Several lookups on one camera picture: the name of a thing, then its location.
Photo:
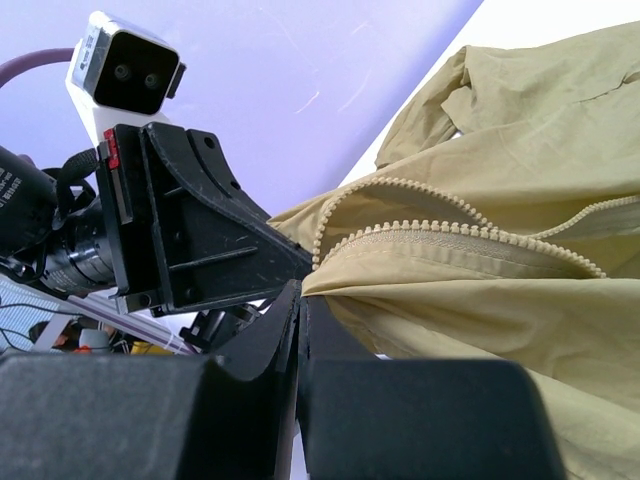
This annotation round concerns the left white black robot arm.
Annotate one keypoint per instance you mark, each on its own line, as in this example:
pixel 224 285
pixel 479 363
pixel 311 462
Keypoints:
pixel 53 233

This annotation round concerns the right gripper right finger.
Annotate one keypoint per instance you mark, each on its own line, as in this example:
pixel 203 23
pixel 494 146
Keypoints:
pixel 367 418

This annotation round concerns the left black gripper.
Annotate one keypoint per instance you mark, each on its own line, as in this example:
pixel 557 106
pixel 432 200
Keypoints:
pixel 183 235

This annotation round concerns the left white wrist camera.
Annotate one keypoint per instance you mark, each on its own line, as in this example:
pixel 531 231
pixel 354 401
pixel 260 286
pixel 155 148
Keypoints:
pixel 121 73

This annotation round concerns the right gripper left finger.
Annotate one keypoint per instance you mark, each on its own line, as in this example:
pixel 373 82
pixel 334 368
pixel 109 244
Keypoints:
pixel 226 415

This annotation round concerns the olive green hooded jacket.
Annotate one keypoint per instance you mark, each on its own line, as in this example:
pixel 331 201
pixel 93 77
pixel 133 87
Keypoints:
pixel 502 220

